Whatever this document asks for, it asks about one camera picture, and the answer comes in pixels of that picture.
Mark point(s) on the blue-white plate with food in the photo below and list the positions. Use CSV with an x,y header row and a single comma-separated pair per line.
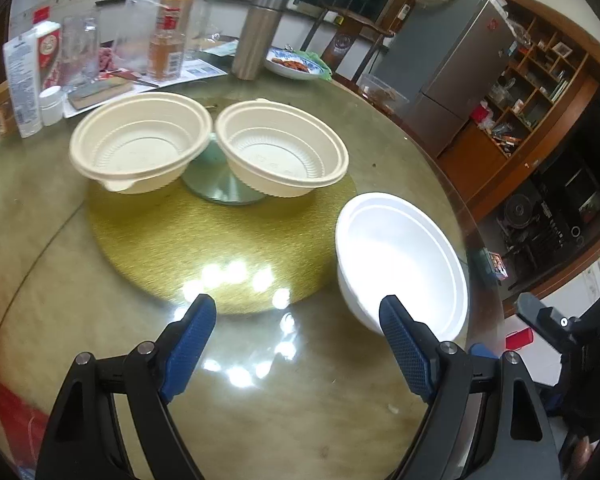
x,y
292,67

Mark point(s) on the teal turntable base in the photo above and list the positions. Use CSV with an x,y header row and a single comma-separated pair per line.
x,y
215,180

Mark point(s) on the small white jar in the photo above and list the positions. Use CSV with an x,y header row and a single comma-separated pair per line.
x,y
51,105

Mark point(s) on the printed paper leaflet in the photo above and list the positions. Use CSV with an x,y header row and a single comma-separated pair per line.
x,y
200,69

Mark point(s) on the black stereo equipment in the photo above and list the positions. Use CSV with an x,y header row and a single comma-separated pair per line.
x,y
545,225

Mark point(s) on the white foam bowl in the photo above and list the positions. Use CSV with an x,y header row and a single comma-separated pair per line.
x,y
357,310
405,255

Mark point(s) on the small gold box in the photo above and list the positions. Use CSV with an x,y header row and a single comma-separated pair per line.
x,y
1,112

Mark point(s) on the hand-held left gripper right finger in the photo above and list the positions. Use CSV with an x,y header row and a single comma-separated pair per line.
x,y
405,350

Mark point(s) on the clear plastic container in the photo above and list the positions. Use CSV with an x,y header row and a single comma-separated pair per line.
x,y
382,92

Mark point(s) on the dark wooden chair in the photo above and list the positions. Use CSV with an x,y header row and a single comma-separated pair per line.
x,y
350,45

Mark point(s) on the small red object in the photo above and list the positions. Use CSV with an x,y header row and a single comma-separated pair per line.
x,y
519,339

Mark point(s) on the stainless steel thermos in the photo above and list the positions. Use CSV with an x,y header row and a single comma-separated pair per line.
x,y
257,40

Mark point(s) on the gold glitter round mat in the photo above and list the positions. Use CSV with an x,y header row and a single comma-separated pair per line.
x,y
180,240

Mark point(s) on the clear plastic bag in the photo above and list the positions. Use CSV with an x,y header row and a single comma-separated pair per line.
x,y
130,35

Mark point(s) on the amber bottle with red label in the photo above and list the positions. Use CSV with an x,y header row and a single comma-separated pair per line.
x,y
170,40

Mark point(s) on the person's right hand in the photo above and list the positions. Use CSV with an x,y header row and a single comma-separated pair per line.
x,y
587,455

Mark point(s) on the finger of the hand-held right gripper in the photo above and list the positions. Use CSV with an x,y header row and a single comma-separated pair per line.
x,y
481,351
537,312

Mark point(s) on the beige plastic bowl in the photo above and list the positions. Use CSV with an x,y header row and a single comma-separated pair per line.
x,y
280,150
140,145

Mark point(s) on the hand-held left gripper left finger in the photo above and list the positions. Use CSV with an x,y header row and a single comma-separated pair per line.
x,y
190,345

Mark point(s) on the flat notebook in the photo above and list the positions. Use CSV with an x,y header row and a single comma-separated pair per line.
x,y
100,94

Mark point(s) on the clear glass pitcher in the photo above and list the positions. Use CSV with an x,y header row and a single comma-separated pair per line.
x,y
80,55

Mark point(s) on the colourful card box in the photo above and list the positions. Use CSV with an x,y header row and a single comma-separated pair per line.
x,y
497,265

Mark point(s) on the wooden shelf cabinet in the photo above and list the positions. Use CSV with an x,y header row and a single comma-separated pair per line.
x,y
540,90

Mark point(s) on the white tube bottle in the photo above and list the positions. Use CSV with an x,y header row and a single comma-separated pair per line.
x,y
22,90

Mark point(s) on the grey refrigerator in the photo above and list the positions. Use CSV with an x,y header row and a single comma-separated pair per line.
x,y
445,70

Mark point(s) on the green cloth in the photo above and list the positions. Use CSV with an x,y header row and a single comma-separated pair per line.
x,y
325,67

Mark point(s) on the red-white liquor bottle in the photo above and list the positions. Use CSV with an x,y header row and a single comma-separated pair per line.
x,y
50,50

